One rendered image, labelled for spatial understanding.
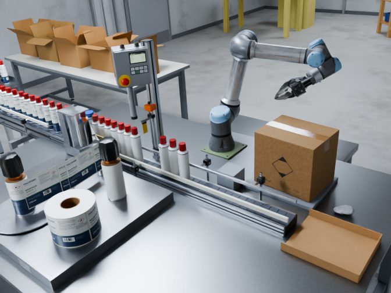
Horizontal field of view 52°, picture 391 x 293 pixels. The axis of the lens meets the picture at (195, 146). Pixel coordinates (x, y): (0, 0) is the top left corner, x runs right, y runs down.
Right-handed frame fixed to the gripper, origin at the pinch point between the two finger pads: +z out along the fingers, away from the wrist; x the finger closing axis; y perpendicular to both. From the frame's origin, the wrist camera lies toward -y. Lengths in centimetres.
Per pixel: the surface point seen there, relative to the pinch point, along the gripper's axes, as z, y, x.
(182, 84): 64, -198, -3
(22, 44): 211, -279, -132
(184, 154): 51, 34, -9
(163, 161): 64, 25, -8
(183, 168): 55, 33, -2
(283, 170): 15.1, 41.0, 19.2
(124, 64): 55, 13, -56
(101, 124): 89, -3, -36
